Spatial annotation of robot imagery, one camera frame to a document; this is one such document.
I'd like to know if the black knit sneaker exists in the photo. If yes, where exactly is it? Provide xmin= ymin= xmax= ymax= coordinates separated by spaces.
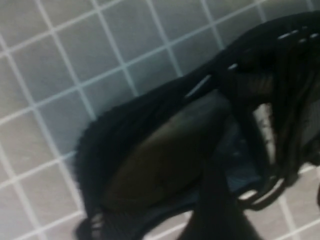
xmin=72 ymin=11 xmax=320 ymax=240

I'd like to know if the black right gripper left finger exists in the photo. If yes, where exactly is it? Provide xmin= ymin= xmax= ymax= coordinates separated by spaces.
xmin=178 ymin=149 xmax=253 ymax=240

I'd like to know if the grey white-checked tablecloth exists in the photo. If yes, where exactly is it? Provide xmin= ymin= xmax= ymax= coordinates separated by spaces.
xmin=0 ymin=0 xmax=320 ymax=240

